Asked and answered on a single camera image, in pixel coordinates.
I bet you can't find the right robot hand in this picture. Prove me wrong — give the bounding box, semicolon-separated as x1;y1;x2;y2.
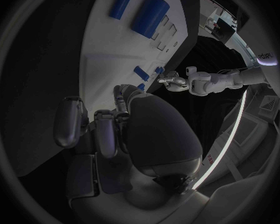
53;83;209;220

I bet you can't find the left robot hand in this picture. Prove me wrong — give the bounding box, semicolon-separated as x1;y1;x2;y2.
156;71;191;93

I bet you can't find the white task board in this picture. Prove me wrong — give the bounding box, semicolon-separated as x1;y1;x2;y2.
78;0;191;124

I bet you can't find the blue peg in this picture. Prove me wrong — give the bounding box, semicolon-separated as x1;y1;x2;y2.
133;65;151;81

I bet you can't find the thick blue cylinder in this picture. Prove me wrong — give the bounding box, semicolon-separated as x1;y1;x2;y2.
130;0;171;40

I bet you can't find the dark screen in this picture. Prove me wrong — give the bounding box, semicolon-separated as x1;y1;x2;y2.
213;17;238;42

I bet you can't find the long blue cylinder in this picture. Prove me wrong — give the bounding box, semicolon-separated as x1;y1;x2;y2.
109;0;141;20

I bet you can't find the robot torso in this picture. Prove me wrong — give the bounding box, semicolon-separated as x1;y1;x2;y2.
230;31;280;68

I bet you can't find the white cable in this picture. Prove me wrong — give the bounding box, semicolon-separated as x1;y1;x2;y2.
217;68;249;75

